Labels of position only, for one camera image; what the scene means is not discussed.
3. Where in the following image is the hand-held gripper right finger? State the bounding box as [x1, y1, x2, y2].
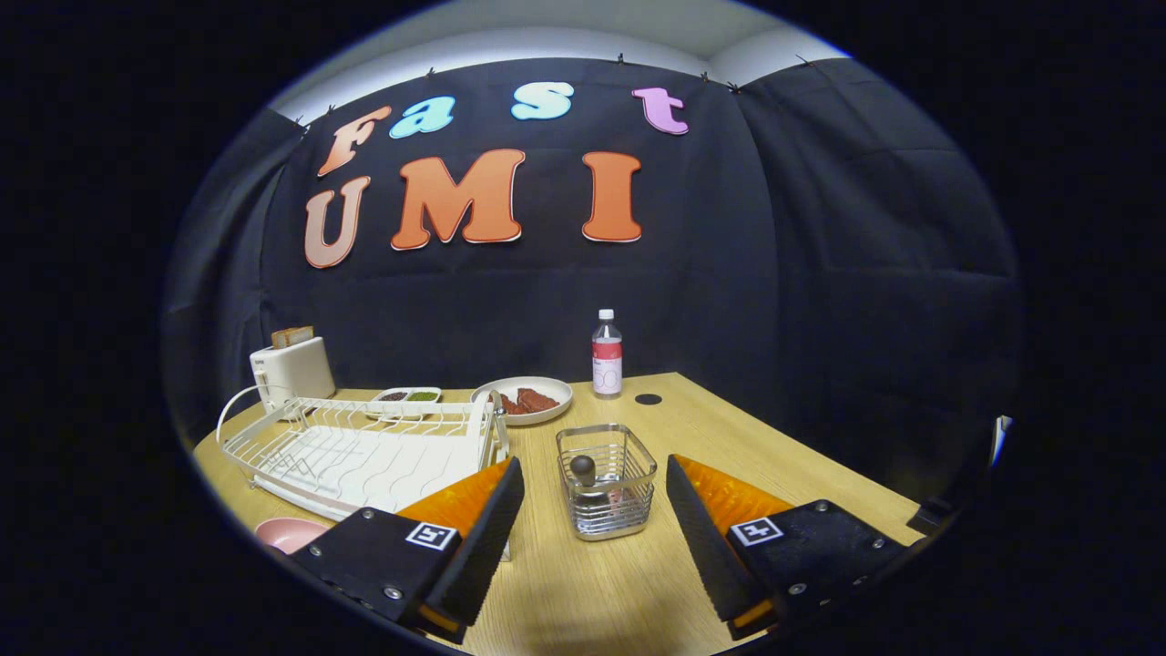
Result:
[666, 455, 923, 639]

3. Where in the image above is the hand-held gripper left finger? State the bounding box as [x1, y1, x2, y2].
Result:
[290, 456, 527, 643]

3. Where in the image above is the silver wire basket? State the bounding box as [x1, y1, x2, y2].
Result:
[557, 423, 659, 542]

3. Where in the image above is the silver spoon with dark handle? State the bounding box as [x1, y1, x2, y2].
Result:
[569, 454, 639, 516]

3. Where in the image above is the white wire dish rack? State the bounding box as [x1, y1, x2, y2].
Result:
[216, 385, 511, 561]

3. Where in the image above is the pink plate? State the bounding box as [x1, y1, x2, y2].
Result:
[254, 518, 331, 556]

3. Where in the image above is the small white condiment dish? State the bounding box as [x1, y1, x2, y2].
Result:
[369, 386, 444, 420]

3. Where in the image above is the white plate with meat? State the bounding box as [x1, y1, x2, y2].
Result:
[470, 376, 575, 426]

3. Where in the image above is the clear plastic water bottle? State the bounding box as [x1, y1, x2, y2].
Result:
[591, 309, 624, 400]

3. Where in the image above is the black clamp block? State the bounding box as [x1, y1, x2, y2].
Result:
[906, 499, 953, 537]

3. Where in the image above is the black backdrop cloth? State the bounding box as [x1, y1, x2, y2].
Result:
[164, 56, 1021, 511]

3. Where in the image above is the white toaster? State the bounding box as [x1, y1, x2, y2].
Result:
[250, 336, 337, 420]

